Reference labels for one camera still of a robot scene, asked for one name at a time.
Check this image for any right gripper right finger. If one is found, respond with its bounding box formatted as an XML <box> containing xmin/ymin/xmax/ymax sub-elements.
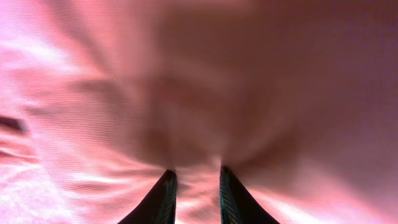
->
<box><xmin>220</xmin><ymin>166</ymin><xmax>279</xmax><ymax>224</ymax></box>

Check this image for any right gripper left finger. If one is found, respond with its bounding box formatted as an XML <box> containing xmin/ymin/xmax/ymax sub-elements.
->
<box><xmin>118</xmin><ymin>170</ymin><xmax>177</xmax><ymax>224</ymax></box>

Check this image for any coral red t-shirt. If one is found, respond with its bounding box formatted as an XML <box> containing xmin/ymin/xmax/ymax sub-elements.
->
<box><xmin>1</xmin><ymin>1</ymin><xmax>397</xmax><ymax>223</ymax></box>

